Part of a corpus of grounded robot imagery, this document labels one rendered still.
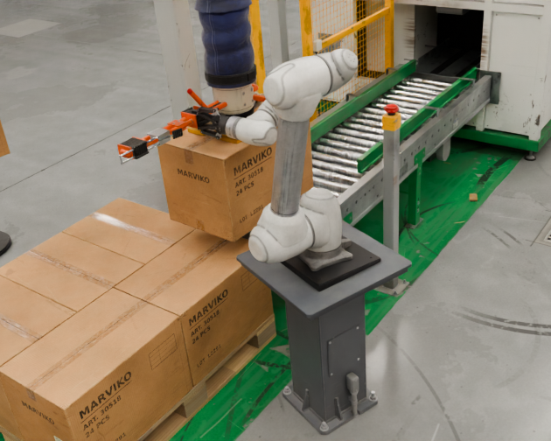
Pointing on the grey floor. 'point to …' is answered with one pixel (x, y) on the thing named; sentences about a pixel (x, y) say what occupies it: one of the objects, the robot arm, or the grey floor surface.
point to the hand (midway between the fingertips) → (192, 118)
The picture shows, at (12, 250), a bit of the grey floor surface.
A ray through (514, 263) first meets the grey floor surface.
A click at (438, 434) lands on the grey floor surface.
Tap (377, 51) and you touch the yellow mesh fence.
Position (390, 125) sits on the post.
